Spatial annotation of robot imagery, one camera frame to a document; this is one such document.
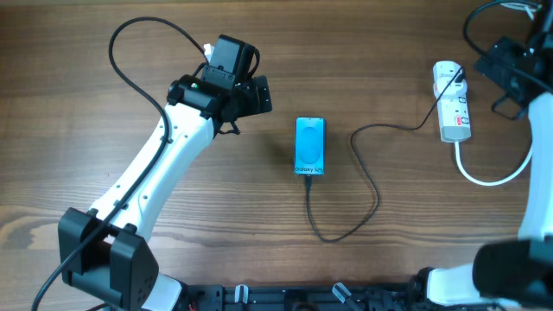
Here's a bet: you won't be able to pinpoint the white power strip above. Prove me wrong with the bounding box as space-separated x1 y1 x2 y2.
433 60 471 143

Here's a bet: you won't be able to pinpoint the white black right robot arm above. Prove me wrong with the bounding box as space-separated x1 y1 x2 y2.
409 1 552 309

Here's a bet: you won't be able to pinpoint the blue Galaxy smartphone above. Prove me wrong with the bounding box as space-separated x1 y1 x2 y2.
294 117 325 175

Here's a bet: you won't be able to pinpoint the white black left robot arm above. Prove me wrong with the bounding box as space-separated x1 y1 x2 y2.
57 75 272 310

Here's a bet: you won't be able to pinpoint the white charger plug adapter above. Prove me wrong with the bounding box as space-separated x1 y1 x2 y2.
433 72 467 98

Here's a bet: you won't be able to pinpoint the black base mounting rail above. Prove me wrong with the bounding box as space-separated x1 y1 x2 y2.
177 282 409 311

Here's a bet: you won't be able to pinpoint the black USB charging cable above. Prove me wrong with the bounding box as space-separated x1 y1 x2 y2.
303 67 466 244

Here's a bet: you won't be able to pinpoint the white cables at corner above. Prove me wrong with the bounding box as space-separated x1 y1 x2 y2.
500 0 543 21

